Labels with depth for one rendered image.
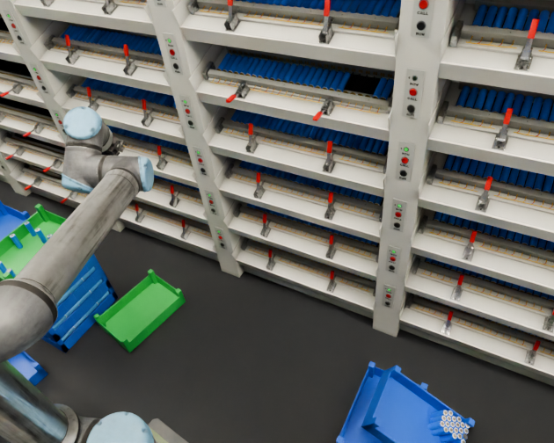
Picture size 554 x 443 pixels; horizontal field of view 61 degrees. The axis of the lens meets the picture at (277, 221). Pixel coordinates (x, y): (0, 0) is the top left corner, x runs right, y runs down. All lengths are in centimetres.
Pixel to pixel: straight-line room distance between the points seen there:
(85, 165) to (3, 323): 55
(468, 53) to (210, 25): 66
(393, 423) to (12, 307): 115
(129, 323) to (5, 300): 122
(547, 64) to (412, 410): 107
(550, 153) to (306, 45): 61
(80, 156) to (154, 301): 94
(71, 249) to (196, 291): 114
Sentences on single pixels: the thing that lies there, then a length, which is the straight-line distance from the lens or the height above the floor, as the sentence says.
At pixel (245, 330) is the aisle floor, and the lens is 190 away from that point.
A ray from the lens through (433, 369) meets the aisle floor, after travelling 183.
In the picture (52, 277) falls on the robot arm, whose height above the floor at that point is 97.
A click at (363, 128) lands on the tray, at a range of 126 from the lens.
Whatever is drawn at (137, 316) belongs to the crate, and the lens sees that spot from 206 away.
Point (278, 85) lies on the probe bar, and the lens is 136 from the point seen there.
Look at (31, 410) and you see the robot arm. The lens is 119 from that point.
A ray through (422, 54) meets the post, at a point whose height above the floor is 111.
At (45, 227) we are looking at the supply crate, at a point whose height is 40.
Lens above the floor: 158
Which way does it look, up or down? 44 degrees down
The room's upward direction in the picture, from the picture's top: 8 degrees counter-clockwise
